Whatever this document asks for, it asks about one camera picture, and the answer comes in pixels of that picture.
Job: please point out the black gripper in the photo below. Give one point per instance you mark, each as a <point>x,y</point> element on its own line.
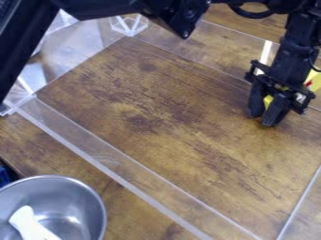
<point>278,91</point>

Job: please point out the yellow butter box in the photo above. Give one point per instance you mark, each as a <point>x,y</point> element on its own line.
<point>311,83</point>

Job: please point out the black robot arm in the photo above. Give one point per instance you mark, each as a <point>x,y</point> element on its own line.
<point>25,20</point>

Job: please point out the steel bowl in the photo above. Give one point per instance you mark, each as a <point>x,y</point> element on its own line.
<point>67,207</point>

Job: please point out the blue object at edge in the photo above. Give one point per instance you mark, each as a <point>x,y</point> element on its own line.
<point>4,177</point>

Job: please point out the clear acrylic enclosure wall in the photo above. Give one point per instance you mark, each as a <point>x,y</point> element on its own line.
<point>139,113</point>

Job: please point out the white handle in bowl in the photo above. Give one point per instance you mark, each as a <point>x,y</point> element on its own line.
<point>30,230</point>

